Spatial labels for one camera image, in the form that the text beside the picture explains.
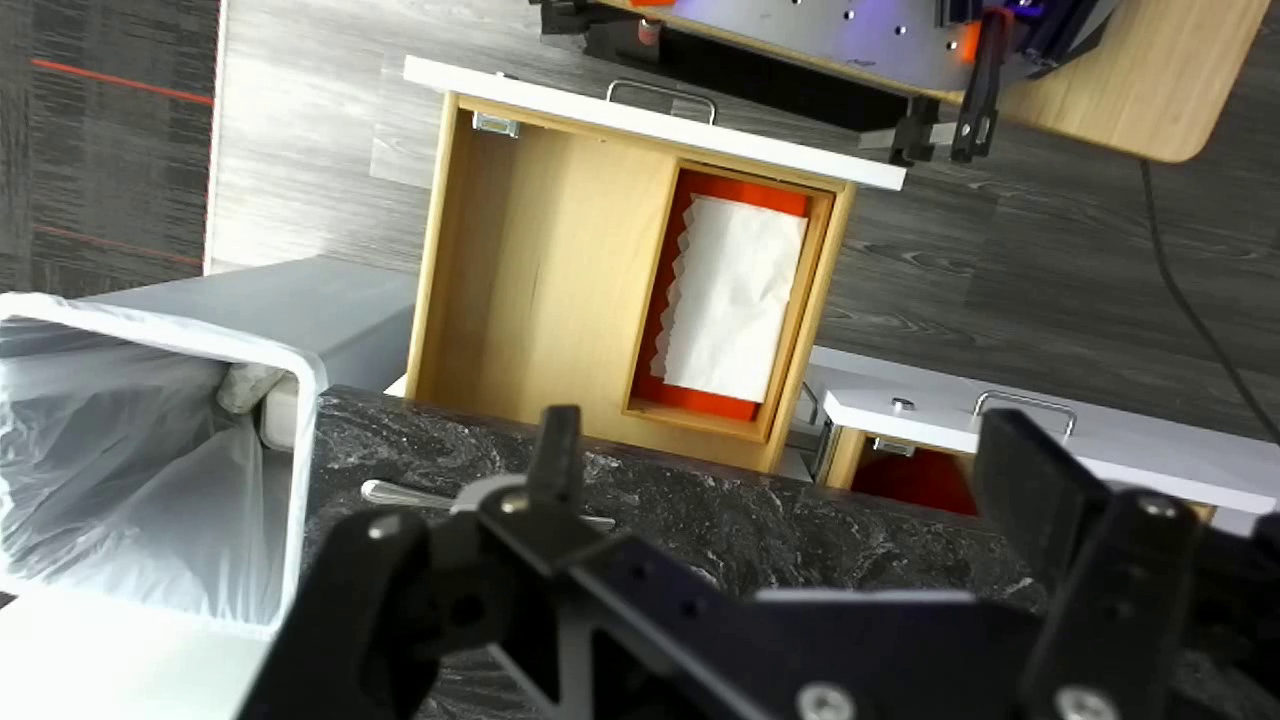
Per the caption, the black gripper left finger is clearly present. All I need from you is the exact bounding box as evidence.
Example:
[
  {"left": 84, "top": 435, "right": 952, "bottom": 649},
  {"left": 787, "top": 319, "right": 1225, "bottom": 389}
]
[{"left": 240, "top": 404, "right": 626, "bottom": 720}]

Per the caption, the open wooden drawer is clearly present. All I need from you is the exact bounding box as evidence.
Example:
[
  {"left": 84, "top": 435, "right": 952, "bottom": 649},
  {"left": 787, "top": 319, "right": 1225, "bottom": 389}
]
[{"left": 405, "top": 56, "right": 904, "bottom": 471}]

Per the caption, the black cable on floor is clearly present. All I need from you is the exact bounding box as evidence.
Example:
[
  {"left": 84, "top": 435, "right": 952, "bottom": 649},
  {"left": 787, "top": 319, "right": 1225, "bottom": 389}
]
[{"left": 1135, "top": 155, "right": 1280, "bottom": 443}]

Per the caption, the white paper napkin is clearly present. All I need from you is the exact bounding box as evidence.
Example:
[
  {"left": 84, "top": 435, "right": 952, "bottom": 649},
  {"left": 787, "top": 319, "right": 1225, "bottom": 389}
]
[{"left": 654, "top": 194, "right": 807, "bottom": 404}]

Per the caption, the white trash bin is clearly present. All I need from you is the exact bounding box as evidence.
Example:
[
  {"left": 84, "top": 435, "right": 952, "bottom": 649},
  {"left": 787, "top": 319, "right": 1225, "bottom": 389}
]
[{"left": 0, "top": 257, "right": 417, "bottom": 720}]

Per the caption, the orange drawer liner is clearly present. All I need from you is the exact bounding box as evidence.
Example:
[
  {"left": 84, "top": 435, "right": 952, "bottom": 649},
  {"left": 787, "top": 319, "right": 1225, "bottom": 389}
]
[{"left": 633, "top": 168, "right": 810, "bottom": 424}]

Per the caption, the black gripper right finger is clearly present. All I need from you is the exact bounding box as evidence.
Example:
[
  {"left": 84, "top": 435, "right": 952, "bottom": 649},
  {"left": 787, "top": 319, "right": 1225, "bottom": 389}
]
[{"left": 970, "top": 465, "right": 1203, "bottom": 720}]

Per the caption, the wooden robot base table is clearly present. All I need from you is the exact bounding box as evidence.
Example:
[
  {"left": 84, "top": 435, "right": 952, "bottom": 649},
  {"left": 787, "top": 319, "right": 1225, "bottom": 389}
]
[{"left": 532, "top": 0, "right": 1272, "bottom": 162}]

